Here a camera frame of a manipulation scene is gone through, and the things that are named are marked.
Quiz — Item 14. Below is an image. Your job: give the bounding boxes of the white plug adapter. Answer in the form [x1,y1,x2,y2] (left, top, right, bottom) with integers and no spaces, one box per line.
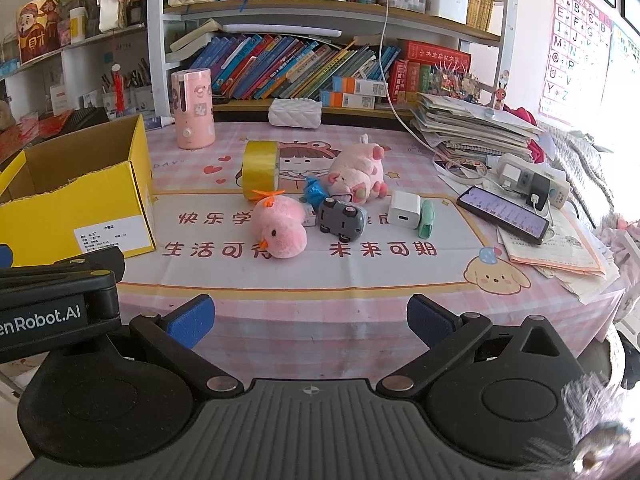
[500,160,526,191]

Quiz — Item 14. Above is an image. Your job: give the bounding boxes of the pink cylindrical humidifier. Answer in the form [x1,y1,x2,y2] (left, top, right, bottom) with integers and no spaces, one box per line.
[171,69,217,151]

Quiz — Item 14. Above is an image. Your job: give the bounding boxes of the white cable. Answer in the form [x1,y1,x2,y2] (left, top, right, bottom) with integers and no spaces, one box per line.
[377,0,451,153]

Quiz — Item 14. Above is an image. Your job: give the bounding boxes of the grey knitted blanket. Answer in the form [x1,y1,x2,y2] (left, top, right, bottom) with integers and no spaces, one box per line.
[545,125,640,221]

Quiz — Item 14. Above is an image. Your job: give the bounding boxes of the black smartphone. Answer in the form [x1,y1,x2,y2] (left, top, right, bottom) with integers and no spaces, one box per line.
[456,185,551,246]

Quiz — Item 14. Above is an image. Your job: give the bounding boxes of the yellow tape roll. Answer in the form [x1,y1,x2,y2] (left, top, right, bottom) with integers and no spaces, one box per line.
[241,140,282,201]

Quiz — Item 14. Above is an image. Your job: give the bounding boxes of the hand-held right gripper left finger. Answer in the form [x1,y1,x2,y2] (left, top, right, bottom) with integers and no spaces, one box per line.
[114,294,246,397]

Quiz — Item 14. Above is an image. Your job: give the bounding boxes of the pink pig plush toy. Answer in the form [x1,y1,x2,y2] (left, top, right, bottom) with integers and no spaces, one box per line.
[327,134,390,204]

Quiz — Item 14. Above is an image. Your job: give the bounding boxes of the grey toy car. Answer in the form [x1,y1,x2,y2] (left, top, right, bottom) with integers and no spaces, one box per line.
[317,196,367,243]

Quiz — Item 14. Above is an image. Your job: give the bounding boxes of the pink printed desk mat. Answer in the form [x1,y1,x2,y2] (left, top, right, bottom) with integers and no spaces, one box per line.
[115,117,626,356]

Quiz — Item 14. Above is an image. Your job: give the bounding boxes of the small white shoulder bag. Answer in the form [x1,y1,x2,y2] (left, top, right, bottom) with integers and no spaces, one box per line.
[97,0,132,31]

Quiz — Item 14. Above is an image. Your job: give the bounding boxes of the fortune god paper decoration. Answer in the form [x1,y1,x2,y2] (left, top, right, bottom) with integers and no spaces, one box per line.
[17,0,63,63]

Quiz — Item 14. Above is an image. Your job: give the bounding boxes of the white cup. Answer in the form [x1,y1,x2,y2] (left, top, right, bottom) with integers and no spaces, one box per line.
[70,6,88,43]

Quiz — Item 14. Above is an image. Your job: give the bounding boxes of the white charger cube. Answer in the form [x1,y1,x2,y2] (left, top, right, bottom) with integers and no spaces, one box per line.
[389,190,422,229]

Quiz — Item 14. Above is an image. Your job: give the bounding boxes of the white quilted tissue box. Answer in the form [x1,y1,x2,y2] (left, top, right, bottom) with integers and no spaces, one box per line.
[267,99,323,128]

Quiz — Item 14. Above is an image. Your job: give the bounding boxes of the orange and white carton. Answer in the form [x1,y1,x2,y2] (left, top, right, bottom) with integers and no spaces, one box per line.
[332,76,388,96]
[320,91,376,109]

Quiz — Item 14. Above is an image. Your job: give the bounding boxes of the pink chick plush toy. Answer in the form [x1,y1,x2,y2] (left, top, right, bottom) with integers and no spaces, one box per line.
[250,190,308,261]

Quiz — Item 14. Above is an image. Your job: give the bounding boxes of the blue crinkled packet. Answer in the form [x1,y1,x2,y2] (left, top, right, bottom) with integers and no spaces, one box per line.
[302,176,331,207]

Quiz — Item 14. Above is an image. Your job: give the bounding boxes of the alphabet wall poster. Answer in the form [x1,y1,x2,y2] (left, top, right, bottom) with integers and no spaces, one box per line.
[539,0,613,126]

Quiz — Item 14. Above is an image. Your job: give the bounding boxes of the black plug adapter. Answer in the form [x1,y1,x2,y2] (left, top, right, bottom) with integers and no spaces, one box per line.
[525,172,551,208]

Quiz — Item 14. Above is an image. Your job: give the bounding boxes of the row of colourful books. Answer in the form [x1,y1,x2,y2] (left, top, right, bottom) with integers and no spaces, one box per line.
[197,34,401,101]

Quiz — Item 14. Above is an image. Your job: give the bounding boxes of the flat lying book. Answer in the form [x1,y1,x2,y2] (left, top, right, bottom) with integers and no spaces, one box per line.
[170,19,223,53]

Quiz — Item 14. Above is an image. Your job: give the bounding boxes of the white bookshelf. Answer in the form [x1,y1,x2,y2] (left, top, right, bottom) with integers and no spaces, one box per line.
[147,0,521,121]

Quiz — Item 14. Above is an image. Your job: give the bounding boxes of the white power strip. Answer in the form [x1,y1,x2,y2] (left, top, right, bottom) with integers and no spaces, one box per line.
[497,154,572,209]

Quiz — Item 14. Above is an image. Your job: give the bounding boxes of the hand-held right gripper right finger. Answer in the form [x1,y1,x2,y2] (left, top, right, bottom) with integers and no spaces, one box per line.
[376,294,583,397]

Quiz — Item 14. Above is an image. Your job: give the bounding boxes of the desk pencil holders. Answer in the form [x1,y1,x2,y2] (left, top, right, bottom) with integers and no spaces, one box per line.
[100,67,153,111]

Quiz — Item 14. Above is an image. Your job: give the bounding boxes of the stack of notebooks and papers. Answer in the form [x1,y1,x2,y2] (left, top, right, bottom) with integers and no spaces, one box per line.
[410,91,546,163]

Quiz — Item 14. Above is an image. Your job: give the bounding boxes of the yellow cardboard box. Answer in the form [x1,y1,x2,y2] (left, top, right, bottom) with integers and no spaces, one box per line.
[0,114,157,267]

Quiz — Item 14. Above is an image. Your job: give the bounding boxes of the red thick books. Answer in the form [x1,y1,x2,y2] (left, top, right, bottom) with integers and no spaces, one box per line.
[387,40,473,106]

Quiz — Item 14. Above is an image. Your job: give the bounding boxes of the loose worksheet papers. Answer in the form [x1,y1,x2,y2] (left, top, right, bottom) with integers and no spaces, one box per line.
[497,205,621,306]

